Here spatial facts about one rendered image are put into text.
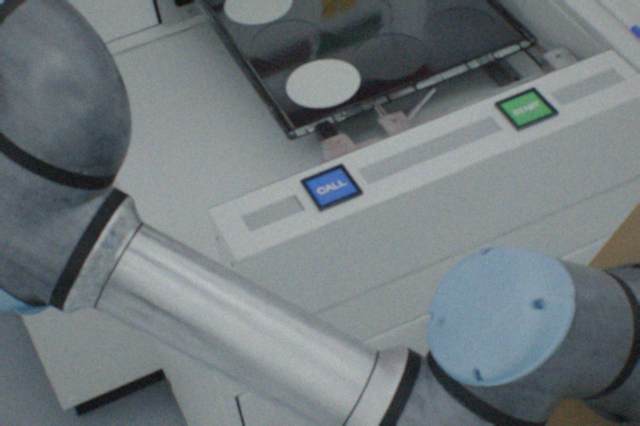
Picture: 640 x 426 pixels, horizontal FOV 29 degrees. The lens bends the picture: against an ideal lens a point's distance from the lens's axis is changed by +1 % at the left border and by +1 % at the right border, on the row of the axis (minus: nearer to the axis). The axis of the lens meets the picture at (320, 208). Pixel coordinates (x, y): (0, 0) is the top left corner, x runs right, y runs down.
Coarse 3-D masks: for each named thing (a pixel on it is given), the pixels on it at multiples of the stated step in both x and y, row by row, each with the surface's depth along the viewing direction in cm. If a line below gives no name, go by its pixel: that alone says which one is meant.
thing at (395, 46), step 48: (336, 0) 178; (384, 0) 177; (432, 0) 175; (480, 0) 174; (240, 48) 173; (288, 48) 171; (336, 48) 170; (384, 48) 169; (432, 48) 168; (480, 48) 166; (288, 96) 164
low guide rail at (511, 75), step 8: (488, 64) 173; (496, 64) 171; (504, 64) 171; (488, 72) 174; (496, 72) 172; (504, 72) 170; (512, 72) 170; (496, 80) 173; (504, 80) 170; (512, 80) 169
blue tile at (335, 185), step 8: (328, 176) 143; (336, 176) 143; (344, 176) 142; (312, 184) 142; (320, 184) 142; (328, 184) 142; (336, 184) 142; (344, 184) 141; (352, 184) 141; (312, 192) 141; (320, 192) 141; (328, 192) 141; (336, 192) 141; (344, 192) 140; (352, 192) 140; (320, 200) 140; (328, 200) 140
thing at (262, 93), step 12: (204, 12) 179; (216, 24) 177; (228, 36) 175; (228, 48) 173; (240, 60) 170; (252, 72) 168; (252, 84) 167; (264, 96) 164; (276, 108) 162; (276, 120) 161; (288, 120) 161; (288, 132) 158
